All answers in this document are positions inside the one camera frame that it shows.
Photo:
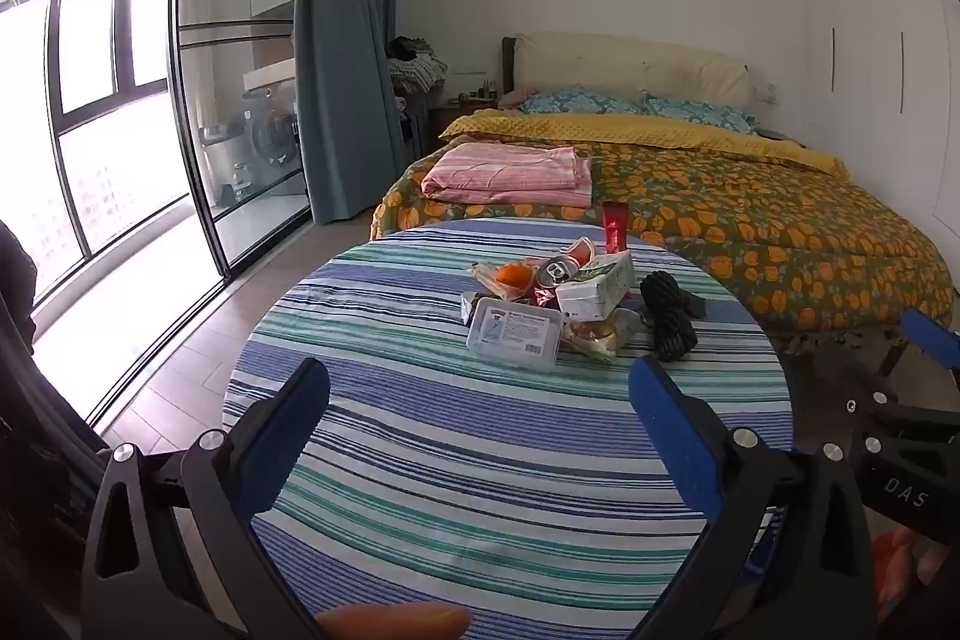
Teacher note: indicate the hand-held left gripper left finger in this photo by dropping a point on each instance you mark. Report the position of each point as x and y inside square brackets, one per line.
[289, 437]

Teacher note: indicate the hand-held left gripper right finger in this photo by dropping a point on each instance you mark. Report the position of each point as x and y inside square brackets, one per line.
[675, 437]

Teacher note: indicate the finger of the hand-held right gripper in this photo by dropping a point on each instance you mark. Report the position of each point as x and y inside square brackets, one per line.
[934, 336]
[900, 411]

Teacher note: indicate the clear bread wrapper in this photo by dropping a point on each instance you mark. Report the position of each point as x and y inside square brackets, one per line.
[600, 334]

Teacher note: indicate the white green carton box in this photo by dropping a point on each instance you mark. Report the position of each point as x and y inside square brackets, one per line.
[592, 291]

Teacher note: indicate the clear plastic lidded container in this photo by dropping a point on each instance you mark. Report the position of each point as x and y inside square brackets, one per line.
[514, 332]

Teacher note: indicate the crushed red drink can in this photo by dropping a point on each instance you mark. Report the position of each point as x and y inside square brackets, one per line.
[553, 274]

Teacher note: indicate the red snack packet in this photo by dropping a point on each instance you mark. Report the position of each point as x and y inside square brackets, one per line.
[615, 227]

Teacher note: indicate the orange patterned plastic bag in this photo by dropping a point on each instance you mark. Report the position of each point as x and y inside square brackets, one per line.
[510, 276]

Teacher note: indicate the person's right hand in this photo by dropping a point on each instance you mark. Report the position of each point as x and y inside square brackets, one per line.
[907, 572]

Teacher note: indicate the person's left hand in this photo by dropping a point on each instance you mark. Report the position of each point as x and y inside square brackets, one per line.
[390, 623]

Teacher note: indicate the patterned bed skirt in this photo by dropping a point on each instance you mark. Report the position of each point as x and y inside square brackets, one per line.
[840, 329]

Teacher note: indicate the dark green pouch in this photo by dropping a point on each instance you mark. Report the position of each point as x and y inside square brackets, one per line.
[696, 304]

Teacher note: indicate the blue green striped tablecloth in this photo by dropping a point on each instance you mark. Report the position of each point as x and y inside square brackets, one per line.
[450, 460]

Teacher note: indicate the orange floral green duvet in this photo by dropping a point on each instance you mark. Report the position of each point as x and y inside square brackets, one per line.
[750, 220]

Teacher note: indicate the dark cloth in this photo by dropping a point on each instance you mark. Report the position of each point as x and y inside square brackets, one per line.
[37, 422]

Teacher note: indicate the white wardrobe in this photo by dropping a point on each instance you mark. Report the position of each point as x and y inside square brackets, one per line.
[862, 48]

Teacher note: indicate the washing machine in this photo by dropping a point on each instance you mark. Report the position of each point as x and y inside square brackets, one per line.
[274, 138]

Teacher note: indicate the yellow dotted blanket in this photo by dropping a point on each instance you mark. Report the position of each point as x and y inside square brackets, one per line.
[637, 126]

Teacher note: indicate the pink folded bed sheet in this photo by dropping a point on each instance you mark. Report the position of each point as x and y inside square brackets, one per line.
[502, 171]

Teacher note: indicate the teal floral pillow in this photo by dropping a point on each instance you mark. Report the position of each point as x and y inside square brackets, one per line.
[577, 102]
[701, 114]

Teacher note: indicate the black framed window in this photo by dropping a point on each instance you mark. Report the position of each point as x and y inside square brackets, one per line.
[120, 160]

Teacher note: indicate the black framed glass sliding door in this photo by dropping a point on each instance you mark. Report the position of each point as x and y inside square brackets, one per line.
[225, 108]

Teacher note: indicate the dark wooden nightstand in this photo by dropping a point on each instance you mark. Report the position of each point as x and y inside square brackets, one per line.
[457, 117]

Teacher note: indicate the pink pillow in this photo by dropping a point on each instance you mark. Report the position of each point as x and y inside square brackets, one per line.
[516, 99]

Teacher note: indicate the cream padded headboard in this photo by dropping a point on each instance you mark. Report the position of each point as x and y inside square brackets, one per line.
[637, 59]

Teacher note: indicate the pile of clothes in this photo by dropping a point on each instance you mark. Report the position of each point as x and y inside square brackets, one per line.
[416, 66]

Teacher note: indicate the blue grey curtain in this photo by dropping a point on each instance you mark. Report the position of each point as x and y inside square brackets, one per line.
[345, 48]

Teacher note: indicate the white wall socket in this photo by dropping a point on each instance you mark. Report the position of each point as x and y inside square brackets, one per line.
[766, 93]

